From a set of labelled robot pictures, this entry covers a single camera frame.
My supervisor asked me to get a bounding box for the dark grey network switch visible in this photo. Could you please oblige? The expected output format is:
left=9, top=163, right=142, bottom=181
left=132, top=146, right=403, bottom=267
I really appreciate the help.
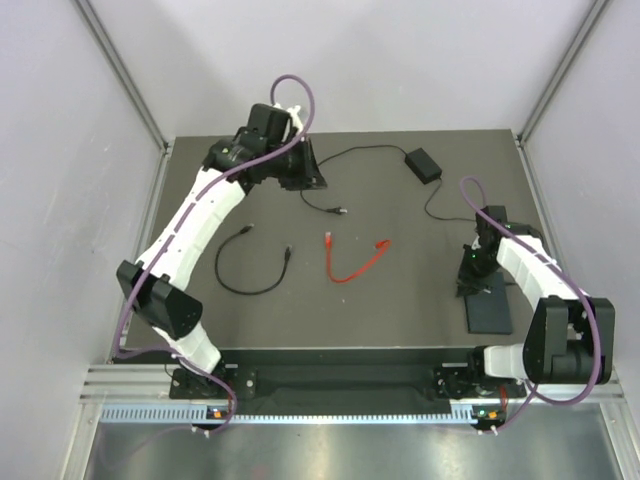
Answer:
left=464, top=273, right=513, bottom=335

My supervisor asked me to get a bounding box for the black ethernet cable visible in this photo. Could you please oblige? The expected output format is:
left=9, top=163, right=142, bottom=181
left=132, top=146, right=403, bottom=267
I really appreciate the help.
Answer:
left=214, top=224, right=295, bottom=296

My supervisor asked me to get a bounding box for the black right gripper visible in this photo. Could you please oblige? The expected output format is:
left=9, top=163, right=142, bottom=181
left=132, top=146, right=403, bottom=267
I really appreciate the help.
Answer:
left=455, top=243, right=502, bottom=297

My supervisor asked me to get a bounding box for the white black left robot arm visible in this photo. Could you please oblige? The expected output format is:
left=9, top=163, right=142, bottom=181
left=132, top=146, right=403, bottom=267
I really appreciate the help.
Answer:
left=116, top=101, right=326, bottom=397

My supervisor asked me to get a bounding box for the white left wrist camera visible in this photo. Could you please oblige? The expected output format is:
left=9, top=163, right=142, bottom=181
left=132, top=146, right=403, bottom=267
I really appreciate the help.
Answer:
left=272, top=103, right=305, bottom=131

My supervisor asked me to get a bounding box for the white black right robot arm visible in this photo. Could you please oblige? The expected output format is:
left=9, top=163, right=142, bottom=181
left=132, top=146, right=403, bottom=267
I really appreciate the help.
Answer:
left=456, top=206, right=615, bottom=396

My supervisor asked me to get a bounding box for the black power adapter cable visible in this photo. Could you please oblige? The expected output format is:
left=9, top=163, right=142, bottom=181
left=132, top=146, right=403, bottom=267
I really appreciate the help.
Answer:
left=422, top=178, right=484, bottom=224

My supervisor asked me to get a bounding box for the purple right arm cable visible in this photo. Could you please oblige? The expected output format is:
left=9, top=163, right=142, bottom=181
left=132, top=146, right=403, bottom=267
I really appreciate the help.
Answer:
left=458, top=175, right=604, bottom=436

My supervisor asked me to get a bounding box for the red ethernet cable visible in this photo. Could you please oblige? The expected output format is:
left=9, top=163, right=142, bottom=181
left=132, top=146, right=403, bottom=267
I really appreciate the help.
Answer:
left=323, top=230, right=392, bottom=285

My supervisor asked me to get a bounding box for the black mains cable with plug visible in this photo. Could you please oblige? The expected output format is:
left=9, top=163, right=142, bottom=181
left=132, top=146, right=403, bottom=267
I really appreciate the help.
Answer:
left=299, top=144, right=409, bottom=217

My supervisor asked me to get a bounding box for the aluminium frame rail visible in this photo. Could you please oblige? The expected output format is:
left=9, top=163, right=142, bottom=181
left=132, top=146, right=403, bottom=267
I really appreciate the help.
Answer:
left=79, top=363, right=626, bottom=401

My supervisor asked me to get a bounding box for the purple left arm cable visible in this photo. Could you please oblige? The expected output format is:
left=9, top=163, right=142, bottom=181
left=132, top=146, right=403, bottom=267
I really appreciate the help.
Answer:
left=94, top=74, right=317, bottom=469

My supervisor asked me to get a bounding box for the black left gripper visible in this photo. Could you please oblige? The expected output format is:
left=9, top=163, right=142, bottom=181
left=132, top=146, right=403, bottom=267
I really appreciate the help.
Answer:
left=267, top=136, right=328, bottom=192

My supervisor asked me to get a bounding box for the grey slotted cable duct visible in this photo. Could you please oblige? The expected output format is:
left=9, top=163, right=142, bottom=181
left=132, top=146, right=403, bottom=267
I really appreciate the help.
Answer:
left=100, top=404, right=502, bottom=425

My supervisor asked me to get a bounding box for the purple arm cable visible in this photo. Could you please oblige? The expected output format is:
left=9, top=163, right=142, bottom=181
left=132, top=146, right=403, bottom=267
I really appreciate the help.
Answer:
left=458, top=175, right=604, bottom=436
left=94, top=74, right=317, bottom=469

